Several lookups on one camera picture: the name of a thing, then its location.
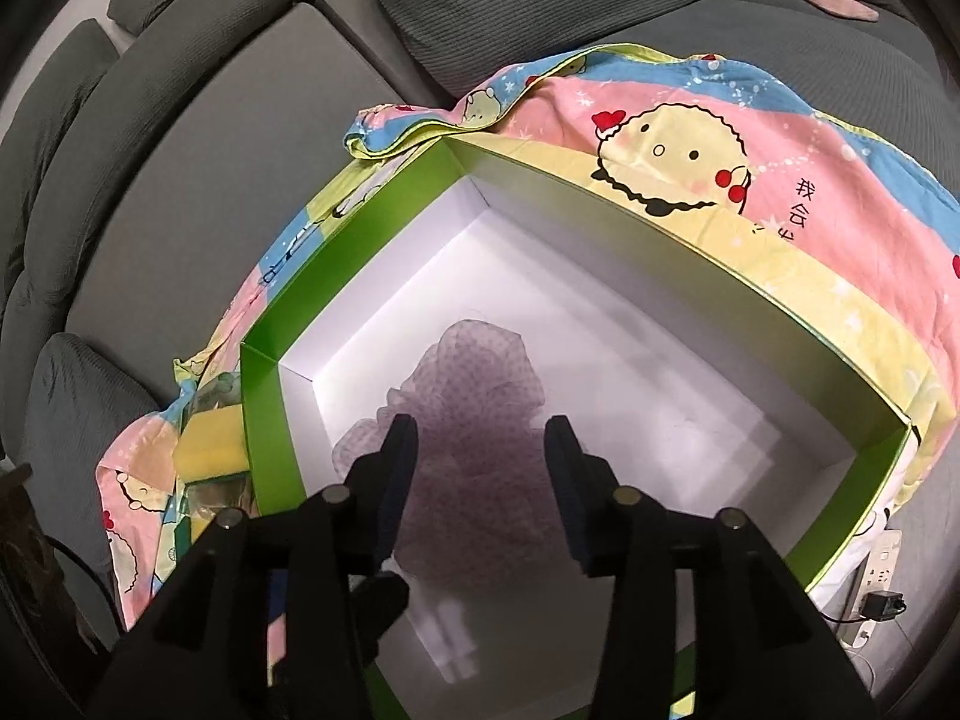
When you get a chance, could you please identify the green cardboard box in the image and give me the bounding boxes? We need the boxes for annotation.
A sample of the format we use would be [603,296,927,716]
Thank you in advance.
[240,133,922,720]

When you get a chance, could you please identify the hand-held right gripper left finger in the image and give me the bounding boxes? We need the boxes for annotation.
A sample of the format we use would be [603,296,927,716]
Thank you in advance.
[88,414,419,720]

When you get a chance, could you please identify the purple mesh cloth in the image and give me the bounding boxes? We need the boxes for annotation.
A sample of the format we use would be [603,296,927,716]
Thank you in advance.
[332,319,582,593]

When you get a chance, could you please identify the grey sofa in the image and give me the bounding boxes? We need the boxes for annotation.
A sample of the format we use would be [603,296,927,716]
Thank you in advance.
[0,0,960,720]

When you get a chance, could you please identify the black plug adapter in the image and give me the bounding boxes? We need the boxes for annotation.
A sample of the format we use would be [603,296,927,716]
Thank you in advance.
[862,591,906,623]

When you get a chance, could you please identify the grey pillow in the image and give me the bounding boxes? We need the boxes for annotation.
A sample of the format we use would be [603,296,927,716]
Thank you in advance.
[356,0,755,102]

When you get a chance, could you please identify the black cable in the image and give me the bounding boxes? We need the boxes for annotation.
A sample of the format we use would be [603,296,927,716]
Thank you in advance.
[43,532,130,635]

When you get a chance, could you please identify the white power strip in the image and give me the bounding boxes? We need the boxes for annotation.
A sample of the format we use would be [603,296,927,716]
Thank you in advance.
[832,529,905,646]

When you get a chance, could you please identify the cartoon printed blanket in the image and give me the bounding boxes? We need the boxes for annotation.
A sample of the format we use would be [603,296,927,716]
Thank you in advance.
[96,43,960,631]

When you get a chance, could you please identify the clear plastic sponge packet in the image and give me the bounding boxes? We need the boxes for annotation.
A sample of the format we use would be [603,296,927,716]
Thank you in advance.
[172,371,260,548]

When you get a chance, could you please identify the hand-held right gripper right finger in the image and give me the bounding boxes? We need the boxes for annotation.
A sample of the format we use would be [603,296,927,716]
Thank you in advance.
[544,414,878,720]

